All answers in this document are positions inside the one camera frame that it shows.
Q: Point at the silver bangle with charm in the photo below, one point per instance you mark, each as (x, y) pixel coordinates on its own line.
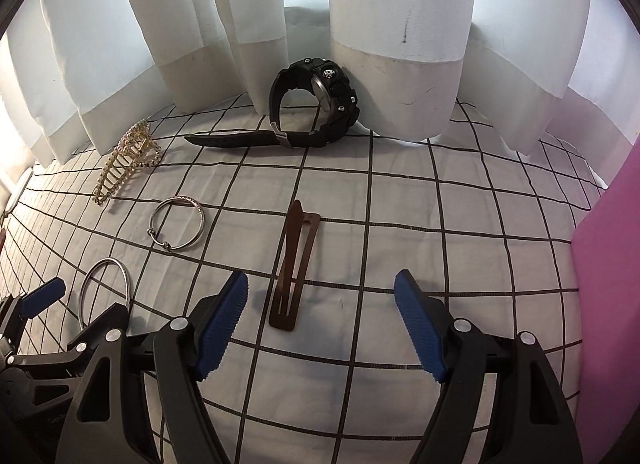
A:
(176, 223)

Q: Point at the black wristwatch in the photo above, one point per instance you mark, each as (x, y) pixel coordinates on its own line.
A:
(323, 79)

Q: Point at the pearl hair claw clip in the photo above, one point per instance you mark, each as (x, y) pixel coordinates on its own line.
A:
(135, 150)

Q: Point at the large silver bangle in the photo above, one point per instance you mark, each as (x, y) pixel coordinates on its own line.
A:
(126, 294)

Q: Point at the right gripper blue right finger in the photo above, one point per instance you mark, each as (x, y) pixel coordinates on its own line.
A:
(415, 311)

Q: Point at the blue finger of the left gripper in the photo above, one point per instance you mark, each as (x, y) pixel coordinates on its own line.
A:
(111, 324)
(42, 298)

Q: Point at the white curtain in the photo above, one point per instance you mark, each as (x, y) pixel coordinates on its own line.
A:
(83, 71)

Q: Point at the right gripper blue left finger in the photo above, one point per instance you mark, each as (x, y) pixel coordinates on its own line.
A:
(217, 319)

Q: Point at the brown snap hair clip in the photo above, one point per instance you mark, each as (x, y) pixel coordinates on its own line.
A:
(300, 230)

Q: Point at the white grid tablecloth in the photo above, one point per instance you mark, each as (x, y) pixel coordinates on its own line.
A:
(484, 229)

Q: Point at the purple plastic tub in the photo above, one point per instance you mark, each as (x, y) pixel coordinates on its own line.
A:
(605, 249)

